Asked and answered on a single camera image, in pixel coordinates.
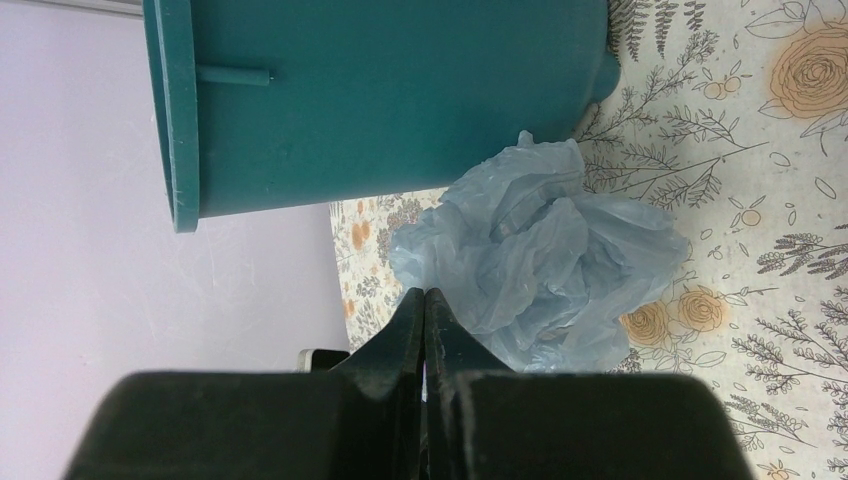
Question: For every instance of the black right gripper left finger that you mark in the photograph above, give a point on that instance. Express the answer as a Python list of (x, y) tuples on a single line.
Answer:
[(356, 420)]

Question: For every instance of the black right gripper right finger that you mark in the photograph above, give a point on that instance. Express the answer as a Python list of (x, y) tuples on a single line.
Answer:
[(486, 421)]

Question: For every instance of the light blue plastic trash bag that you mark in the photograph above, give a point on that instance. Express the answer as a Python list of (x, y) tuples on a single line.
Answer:
[(535, 267)]

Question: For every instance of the teal plastic trash bin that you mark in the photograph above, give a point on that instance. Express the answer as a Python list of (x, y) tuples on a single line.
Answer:
[(270, 104)]

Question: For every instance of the floral patterned table cloth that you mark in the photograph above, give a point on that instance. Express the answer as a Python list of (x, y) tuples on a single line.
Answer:
[(732, 115)]

